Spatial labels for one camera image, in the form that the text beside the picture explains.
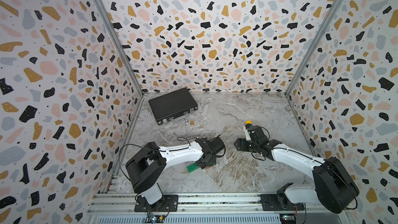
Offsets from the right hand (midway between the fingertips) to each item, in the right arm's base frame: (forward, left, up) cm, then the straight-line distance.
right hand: (238, 144), depth 89 cm
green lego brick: (-13, +26, -4) cm, 29 cm away
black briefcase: (+29, +42, 0) cm, 51 cm away
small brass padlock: (+16, +29, -3) cm, 34 cm away
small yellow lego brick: (+19, -9, -5) cm, 22 cm away
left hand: (-11, +15, -2) cm, 18 cm away
